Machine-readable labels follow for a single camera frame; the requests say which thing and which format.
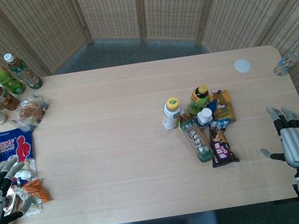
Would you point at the dark purple snack packet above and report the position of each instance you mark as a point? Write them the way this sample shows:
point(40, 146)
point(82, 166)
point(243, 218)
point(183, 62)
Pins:
point(222, 149)

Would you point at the silver crinkled snack packet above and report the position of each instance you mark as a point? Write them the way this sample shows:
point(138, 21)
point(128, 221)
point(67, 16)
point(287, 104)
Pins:
point(14, 199)

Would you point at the white clear snack packet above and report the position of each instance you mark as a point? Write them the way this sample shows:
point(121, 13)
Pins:
point(25, 173)

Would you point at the blue red snack bag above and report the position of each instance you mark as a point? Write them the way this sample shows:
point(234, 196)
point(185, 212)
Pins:
point(16, 144)

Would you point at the yellow orange snack packet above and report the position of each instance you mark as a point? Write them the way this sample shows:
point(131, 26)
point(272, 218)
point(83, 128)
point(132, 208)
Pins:
point(226, 106)

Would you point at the clear empty plastic bottle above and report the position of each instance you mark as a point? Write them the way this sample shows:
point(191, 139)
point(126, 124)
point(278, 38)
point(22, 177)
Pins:
point(284, 65)

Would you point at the white round lid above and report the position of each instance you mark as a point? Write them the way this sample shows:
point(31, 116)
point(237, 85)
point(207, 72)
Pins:
point(242, 66)

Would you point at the bread in clear wrapper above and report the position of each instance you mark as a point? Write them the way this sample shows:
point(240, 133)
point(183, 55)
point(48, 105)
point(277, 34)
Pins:
point(29, 111)

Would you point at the small bottle white cap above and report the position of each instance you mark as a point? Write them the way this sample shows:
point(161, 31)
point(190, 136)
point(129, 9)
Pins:
point(204, 118)

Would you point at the green tea bottle brown cap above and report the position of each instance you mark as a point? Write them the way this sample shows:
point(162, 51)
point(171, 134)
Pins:
point(197, 141)

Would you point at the green bottle yellow black cap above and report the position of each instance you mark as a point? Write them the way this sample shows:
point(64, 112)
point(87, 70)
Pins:
point(197, 102)

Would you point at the light green bottle yellow cap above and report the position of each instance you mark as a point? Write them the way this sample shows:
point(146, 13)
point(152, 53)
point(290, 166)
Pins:
point(7, 81)

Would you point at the white bottle yellow cap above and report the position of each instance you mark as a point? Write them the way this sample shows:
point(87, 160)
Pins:
point(170, 116)

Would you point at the green tea bottle white cap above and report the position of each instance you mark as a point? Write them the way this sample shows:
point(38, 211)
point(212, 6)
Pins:
point(25, 74)

